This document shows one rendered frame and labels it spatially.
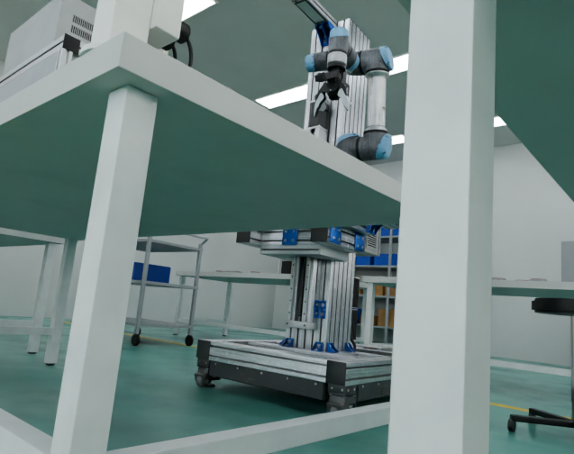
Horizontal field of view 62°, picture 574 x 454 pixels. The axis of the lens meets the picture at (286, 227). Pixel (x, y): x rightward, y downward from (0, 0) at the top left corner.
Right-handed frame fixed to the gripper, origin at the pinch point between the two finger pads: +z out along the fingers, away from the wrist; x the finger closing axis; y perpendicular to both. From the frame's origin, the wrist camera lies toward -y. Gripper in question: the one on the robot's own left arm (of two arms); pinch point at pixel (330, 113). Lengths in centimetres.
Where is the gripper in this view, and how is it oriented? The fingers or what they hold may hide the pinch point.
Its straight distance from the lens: 184.3
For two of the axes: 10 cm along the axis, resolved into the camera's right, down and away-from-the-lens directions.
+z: -0.9, 9.8, -1.7
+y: 5.9, 1.9, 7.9
